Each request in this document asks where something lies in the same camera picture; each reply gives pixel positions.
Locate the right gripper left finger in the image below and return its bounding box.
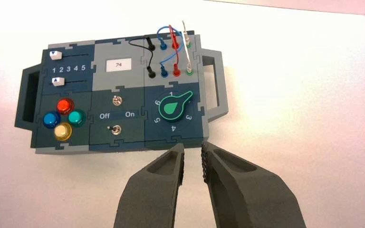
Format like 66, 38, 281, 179
113, 143, 185, 228

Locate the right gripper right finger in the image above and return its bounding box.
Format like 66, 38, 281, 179
201, 142, 307, 228

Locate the dark teal grey task box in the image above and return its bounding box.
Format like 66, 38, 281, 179
14, 30, 229, 155

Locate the green rotary pointer knob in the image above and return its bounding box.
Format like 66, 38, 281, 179
158, 91, 194, 123

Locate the green round push button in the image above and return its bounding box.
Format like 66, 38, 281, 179
67, 109, 87, 128

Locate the yellow round push button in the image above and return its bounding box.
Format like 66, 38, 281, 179
53, 122, 73, 142

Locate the red round push button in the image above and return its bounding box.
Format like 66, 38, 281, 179
56, 97, 75, 115

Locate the blue round push button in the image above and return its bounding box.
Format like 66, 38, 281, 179
42, 111, 62, 129

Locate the white paper label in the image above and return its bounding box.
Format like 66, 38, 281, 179
106, 58, 132, 73

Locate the black jumper cable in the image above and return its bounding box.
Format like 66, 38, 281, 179
128, 37, 157, 79

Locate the blue jumper cable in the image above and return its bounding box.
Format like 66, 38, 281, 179
156, 26, 183, 78

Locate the red jumper cable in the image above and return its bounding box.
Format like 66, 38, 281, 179
168, 24, 182, 77

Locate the white jumper cable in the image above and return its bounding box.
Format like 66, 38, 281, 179
181, 20, 194, 76

